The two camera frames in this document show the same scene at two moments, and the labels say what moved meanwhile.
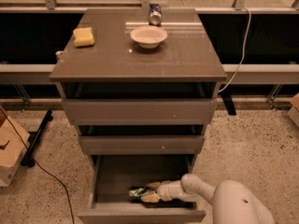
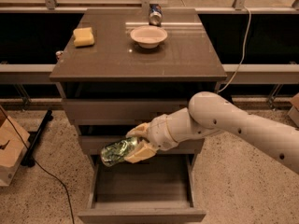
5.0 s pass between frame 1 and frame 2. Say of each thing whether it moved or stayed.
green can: moved
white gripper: moved
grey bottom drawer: stayed
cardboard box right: stayed
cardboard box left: stayed
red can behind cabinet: stayed
